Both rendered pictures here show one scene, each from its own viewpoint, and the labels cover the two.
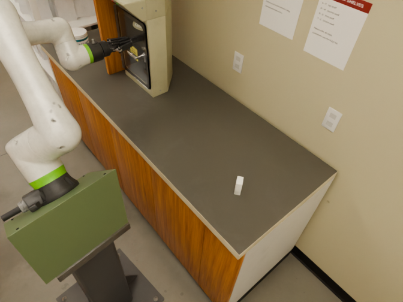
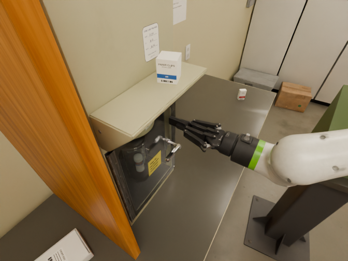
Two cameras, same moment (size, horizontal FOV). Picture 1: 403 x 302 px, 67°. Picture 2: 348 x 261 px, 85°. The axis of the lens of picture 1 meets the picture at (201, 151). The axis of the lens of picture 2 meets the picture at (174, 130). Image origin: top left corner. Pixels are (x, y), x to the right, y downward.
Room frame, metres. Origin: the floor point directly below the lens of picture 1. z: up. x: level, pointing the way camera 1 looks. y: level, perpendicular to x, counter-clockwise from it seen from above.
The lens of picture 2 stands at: (1.64, 0.87, 1.74)
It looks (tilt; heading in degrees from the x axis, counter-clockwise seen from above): 43 degrees down; 255
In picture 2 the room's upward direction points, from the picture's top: straight up
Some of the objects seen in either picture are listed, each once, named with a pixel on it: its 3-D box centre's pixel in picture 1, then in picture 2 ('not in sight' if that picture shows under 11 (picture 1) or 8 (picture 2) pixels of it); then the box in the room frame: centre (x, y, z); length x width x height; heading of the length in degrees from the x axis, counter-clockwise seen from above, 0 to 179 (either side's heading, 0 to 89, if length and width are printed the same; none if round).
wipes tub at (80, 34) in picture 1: (78, 41); not in sight; (1.97, 0.91, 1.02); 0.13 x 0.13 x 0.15
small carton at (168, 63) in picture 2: not in sight; (169, 67); (1.54, 0.44, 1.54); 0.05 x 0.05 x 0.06; 62
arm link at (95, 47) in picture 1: (94, 51); (243, 148); (1.34, 0.55, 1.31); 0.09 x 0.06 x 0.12; 43
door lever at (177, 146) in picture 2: (135, 54); (170, 150); (1.53, 0.41, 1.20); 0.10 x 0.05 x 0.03; 43
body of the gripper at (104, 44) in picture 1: (108, 47); (220, 140); (1.39, 0.50, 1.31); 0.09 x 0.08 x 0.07; 133
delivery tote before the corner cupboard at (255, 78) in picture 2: not in sight; (253, 85); (-0.31, -1.49, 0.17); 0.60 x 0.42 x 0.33; 131
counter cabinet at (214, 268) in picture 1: (165, 150); not in sight; (1.53, 0.26, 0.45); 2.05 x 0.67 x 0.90; 43
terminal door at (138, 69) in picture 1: (133, 48); (151, 161); (1.61, 0.43, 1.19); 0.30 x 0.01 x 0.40; 43
